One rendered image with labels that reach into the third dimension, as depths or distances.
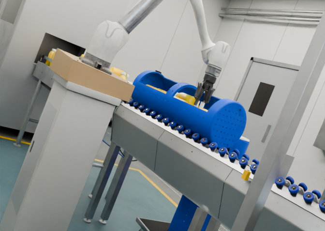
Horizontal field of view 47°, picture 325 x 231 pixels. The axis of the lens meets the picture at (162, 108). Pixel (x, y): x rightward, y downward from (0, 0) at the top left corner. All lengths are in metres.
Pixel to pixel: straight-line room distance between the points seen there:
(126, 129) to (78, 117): 0.66
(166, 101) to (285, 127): 1.04
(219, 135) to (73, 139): 0.80
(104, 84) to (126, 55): 5.18
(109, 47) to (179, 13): 5.64
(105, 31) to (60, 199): 0.96
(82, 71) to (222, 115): 0.79
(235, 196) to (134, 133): 0.97
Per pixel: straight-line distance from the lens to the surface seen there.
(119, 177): 2.93
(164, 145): 2.30
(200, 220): 2.10
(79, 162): 2.18
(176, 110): 2.29
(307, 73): 1.55
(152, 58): 7.50
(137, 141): 2.57
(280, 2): 7.28
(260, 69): 6.81
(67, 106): 2.06
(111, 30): 2.15
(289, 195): 1.76
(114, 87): 2.12
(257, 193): 1.55
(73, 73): 2.03
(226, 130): 2.16
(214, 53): 2.26
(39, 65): 4.20
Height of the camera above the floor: 1.17
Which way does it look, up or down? 4 degrees down
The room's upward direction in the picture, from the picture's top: 22 degrees clockwise
